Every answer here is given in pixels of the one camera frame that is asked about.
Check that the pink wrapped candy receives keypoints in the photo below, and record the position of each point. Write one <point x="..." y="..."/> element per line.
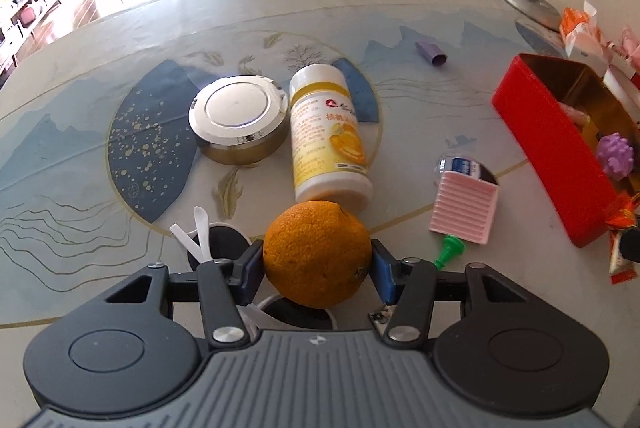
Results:
<point x="572" y="113"/>

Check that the pink ribbed box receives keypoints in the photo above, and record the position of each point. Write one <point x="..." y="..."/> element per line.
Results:
<point x="462" y="208"/>

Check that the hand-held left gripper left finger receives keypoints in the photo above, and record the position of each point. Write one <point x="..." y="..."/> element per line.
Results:
<point x="252" y="269"/>

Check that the red box with gold inside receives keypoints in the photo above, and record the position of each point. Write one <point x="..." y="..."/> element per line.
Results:
<point x="550" y="142"/>

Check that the small purple tube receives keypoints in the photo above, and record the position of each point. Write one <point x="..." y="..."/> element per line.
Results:
<point x="430" y="52"/>

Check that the green plastic peg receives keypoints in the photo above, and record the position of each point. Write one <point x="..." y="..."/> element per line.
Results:
<point x="450" y="248"/>

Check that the printed table cover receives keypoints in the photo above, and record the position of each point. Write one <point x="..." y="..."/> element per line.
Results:
<point x="75" y="57"/>

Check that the gold red ribbon ornament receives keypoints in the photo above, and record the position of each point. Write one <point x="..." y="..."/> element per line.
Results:
<point x="622" y="213"/>

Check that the purple spiky ball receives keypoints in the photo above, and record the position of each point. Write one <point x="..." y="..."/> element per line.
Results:
<point x="615" y="155"/>

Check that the yellow white supplement bottle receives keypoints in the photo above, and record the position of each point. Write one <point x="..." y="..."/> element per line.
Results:
<point x="325" y="132"/>

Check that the wooden media cabinet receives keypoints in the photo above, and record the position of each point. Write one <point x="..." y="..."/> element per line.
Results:
<point x="25" y="17"/>

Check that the red snack packet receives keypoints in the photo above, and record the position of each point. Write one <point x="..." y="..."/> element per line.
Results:
<point x="622" y="265"/>

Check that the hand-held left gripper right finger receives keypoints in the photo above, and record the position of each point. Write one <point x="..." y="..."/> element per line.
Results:
<point x="381" y="274"/>

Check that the orange fruit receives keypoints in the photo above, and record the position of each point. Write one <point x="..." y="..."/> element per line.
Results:
<point x="315" y="253"/>

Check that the small clear plastic bottle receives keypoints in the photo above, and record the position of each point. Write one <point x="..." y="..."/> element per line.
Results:
<point x="460" y="165"/>

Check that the round silver tin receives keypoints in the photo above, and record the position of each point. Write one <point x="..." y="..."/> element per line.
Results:
<point x="235" y="107"/>

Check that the pink snack packet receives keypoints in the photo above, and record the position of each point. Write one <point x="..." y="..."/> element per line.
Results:
<point x="622" y="50"/>

